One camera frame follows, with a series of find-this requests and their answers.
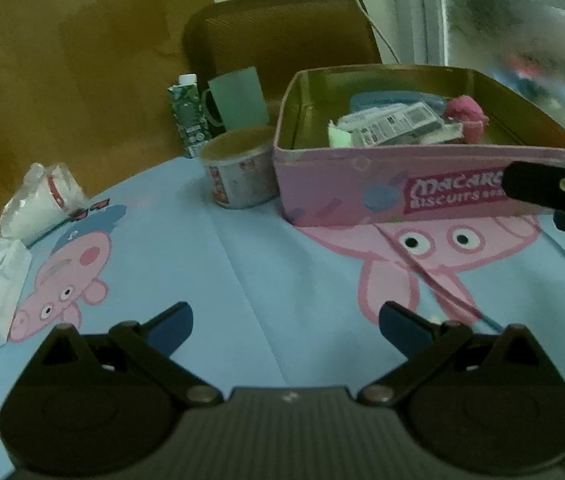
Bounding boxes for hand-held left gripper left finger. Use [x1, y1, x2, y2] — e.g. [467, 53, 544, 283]
[37, 301, 224, 407]

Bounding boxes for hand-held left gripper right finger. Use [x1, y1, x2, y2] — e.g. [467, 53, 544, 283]
[357, 301, 558, 407]

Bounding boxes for pink soft ball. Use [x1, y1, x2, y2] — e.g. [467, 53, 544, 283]
[443, 95, 490, 143]

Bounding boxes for pink tin box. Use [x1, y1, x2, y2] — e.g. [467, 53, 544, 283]
[272, 63, 565, 228]

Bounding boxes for blue soft pad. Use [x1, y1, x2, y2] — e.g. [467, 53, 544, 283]
[349, 91, 448, 113]

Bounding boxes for printed blue tablecloth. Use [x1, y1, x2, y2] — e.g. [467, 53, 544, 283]
[0, 152, 565, 480]

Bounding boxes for white printed packet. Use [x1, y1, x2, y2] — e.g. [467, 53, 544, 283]
[337, 101, 446, 147]
[415, 122, 465, 145]

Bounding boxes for printed paper cup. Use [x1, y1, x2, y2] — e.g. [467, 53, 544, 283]
[198, 127, 279, 209]

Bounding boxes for pale green sponge piece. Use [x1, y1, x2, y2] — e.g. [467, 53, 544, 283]
[327, 120, 356, 148]

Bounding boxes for green drink carton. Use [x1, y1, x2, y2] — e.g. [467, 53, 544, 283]
[167, 74, 212, 159]

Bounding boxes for pale green mug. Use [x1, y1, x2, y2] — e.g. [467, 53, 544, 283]
[201, 66, 269, 133]

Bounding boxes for brown cardboard panel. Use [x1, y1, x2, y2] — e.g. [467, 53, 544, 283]
[0, 0, 213, 241]

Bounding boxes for brown chair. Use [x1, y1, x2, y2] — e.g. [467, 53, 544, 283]
[184, 0, 382, 106]

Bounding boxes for white window frame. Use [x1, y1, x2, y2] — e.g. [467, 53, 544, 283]
[390, 0, 565, 68]

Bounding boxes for white cable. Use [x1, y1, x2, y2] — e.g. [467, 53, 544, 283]
[330, 0, 399, 64]

